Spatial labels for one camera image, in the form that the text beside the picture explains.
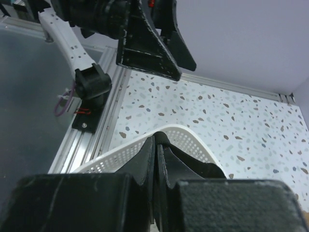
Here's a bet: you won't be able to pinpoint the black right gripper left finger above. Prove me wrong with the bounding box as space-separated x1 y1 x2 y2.
0 135 156 232

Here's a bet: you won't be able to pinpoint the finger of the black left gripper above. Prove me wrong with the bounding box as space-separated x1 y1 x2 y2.
148 0 197 71
116 0 182 81

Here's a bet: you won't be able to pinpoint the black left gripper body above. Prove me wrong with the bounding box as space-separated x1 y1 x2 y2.
51 0 133 40

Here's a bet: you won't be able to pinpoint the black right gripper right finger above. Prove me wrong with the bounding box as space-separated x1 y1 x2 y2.
156 145 309 232

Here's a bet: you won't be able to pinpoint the black underwear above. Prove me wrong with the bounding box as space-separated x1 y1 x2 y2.
154 131 226 179

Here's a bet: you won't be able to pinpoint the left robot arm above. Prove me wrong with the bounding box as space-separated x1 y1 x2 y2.
38 0 197 105

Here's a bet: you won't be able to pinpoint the white perforated plastic basket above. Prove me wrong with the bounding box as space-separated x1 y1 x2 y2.
71 124 223 174

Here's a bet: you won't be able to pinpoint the aluminium frame rails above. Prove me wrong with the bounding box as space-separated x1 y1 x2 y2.
0 16 296 168

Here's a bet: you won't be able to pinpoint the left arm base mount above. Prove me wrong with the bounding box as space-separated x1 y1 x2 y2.
72 95 106 133

